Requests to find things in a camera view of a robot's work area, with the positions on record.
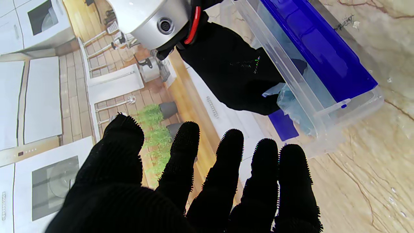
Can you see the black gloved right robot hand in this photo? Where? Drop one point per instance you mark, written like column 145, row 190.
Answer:
column 226, row 68

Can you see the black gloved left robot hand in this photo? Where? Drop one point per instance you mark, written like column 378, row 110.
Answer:
column 113, row 200

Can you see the clear plastic bag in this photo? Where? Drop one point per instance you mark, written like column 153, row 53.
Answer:
column 291, row 100

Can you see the clear plastic crate blue clips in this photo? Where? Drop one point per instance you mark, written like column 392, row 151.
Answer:
column 323, row 55

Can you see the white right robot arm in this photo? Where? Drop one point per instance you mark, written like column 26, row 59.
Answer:
column 145, row 16

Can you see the printed kitchen backdrop banner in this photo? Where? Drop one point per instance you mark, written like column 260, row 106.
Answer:
column 48, row 97

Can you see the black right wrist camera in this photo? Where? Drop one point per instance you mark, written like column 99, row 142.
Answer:
column 166, row 51

